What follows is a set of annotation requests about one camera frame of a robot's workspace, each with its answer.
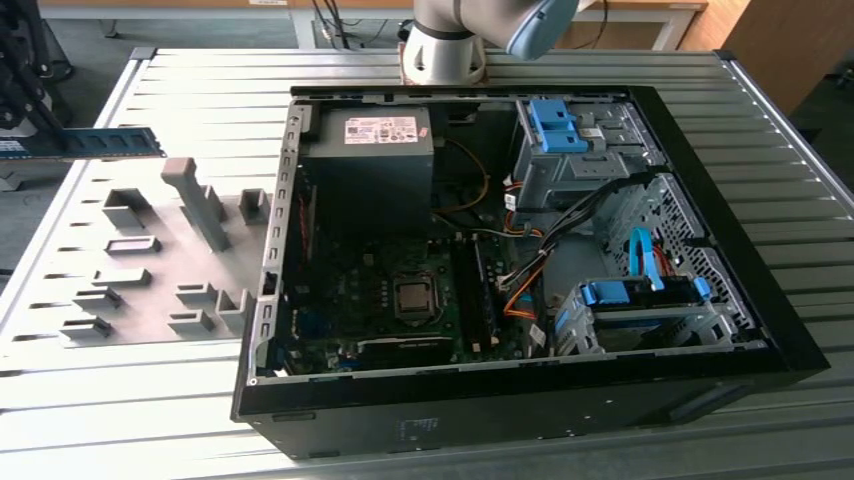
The green motherboard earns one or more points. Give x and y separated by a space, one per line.
354 300

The grey parts rack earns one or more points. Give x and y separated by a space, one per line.
154 260

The black graphics card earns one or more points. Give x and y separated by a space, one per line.
407 352

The blue RAM stick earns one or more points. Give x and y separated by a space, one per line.
114 140

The brown wooden cabinet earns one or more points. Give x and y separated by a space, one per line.
788 45

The blue disk carrier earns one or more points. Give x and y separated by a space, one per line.
554 130
614 292

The black PC case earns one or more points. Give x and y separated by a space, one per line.
507 400

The silver CPU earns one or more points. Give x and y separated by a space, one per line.
415 298

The grey power supply unit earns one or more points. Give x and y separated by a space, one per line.
367 175

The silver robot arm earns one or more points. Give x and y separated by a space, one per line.
441 50

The CPU socket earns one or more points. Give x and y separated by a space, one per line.
395 300

